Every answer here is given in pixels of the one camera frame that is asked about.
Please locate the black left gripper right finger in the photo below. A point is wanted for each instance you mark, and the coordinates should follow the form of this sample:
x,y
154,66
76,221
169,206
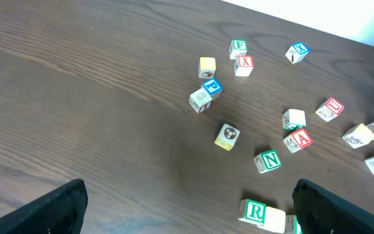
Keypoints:
x,y
320,211

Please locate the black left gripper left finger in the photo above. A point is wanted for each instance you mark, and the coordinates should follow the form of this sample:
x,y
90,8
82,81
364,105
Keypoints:
x,y
60,211

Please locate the green B block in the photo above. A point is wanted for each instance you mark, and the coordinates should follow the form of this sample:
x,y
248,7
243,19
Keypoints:
x,y
292,226

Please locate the yellow O block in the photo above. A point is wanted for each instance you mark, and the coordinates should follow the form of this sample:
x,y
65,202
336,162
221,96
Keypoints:
x,y
275,220

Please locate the green R block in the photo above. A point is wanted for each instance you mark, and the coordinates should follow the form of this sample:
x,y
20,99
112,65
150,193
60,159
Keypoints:
x,y
252,212

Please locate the green N block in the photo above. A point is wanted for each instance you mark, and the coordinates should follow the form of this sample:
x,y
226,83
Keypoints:
x,y
267,161

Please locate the red A block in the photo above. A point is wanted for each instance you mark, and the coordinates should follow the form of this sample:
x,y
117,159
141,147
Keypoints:
x,y
297,140

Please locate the red U block upper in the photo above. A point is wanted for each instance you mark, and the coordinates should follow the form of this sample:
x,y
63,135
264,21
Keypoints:
x,y
330,109

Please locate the monkey picture block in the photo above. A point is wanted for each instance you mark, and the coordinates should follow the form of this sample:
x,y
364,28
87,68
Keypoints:
x,y
227,137

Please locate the blue X block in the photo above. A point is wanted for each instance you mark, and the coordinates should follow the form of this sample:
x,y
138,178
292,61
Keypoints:
x,y
297,52

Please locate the plain wooden block left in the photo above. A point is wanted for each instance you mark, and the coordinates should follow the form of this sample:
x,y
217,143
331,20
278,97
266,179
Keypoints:
x,y
200,100

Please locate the red Y block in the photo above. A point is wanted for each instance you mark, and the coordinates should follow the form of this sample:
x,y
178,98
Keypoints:
x,y
243,65

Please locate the blue P block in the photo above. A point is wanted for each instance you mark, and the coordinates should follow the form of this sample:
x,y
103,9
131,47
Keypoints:
x,y
213,88

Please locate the green F block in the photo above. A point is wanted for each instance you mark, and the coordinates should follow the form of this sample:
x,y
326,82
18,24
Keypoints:
x,y
237,47

